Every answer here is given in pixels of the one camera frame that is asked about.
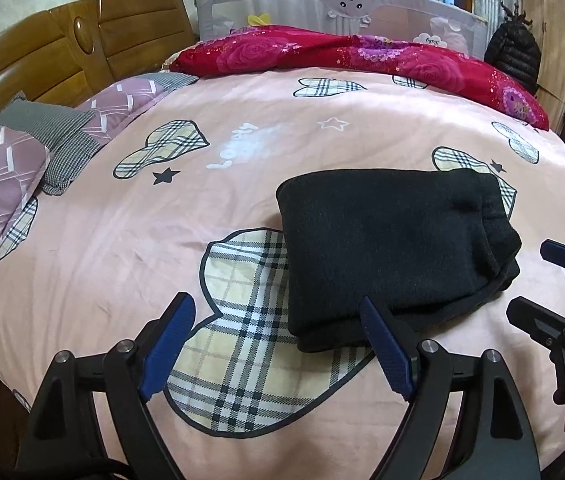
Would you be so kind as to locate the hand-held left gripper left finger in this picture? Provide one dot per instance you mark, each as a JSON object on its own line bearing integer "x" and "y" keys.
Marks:
{"x": 170, "y": 345}

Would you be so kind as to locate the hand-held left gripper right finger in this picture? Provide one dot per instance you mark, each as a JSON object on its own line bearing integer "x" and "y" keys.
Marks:
{"x": 390, "y": 350}

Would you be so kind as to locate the black pants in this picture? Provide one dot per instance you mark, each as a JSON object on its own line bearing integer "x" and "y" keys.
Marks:
{"x": 387, "y": 250}

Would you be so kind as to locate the pink plaid-heart bed sheet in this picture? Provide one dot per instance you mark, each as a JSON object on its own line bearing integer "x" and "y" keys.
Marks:
{"x": 162, "y": 240}

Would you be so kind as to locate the black down jacket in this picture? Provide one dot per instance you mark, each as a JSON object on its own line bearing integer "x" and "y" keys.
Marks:
{"x": 514, "y": 55}

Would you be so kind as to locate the wooden wardrobe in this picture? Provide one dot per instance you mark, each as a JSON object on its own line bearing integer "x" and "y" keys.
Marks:
{"x": 557, "y": 25}

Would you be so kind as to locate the red floral quilt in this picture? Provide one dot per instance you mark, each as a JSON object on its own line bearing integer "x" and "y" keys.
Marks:
{"x": 337, "y": 55}

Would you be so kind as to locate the wooden headboard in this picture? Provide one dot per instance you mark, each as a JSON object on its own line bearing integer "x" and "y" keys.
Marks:
{"x": 37, "y": 55}

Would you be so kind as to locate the yellow toy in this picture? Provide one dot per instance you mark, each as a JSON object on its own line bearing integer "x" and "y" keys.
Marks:
{"x": 257, "y": 19}

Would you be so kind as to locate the grey bed rail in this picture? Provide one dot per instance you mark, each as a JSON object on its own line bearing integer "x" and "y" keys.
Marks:
{"x": 287, "y": 7}

